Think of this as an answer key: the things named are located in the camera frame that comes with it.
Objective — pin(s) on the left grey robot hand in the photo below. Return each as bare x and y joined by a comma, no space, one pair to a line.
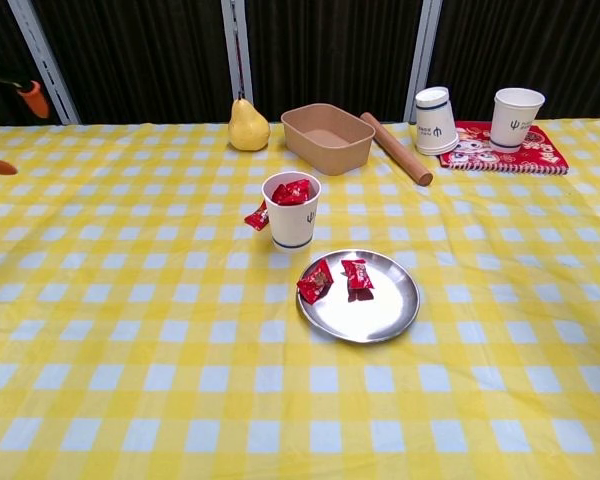
36,100

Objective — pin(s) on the red candy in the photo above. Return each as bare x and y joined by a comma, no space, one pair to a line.
257,218
301,191
358,274
316,282
282,195

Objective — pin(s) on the white paper cup blue logo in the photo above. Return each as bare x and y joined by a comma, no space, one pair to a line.
515,125
292,230

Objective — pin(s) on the inverted white paper cup stack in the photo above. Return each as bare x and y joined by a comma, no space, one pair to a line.
435,130

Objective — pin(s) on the black pleated curtain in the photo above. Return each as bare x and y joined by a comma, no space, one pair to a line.
145,60

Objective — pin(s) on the yellow pear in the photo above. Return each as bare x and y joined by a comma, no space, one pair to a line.
249,132

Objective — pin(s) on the yellow white checkered tablecloth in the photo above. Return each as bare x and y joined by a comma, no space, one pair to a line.
130,300

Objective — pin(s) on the brown paper food tray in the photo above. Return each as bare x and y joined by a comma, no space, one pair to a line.
340,159

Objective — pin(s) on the wooden rolling pin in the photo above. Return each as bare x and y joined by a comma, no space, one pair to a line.
395,150

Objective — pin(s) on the round metal plate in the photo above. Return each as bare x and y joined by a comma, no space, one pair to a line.
375,310

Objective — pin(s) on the red spiral notebook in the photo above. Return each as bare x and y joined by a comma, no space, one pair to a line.
545,156

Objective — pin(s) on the white metal frame post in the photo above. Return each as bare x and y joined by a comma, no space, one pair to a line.
424,50
46,65
236,50

